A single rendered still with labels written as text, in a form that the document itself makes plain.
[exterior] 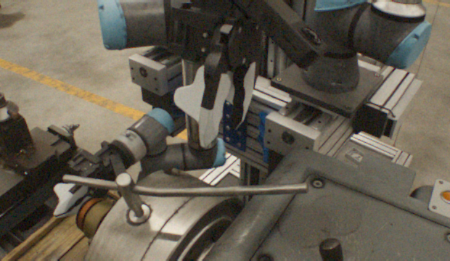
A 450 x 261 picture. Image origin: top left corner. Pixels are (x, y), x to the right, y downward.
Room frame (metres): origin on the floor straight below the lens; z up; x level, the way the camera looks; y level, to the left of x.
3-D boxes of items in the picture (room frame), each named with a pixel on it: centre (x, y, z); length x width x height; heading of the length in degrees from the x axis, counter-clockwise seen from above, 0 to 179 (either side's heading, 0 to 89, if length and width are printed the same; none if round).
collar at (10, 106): (0.79, 0.57, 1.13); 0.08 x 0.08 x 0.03
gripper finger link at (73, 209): (0.54, 0.33, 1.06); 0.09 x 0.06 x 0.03; 146
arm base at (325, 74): (0.88, -0.27, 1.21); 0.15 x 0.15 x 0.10
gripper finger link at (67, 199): (0.54, 0.33, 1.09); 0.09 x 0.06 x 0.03; 146
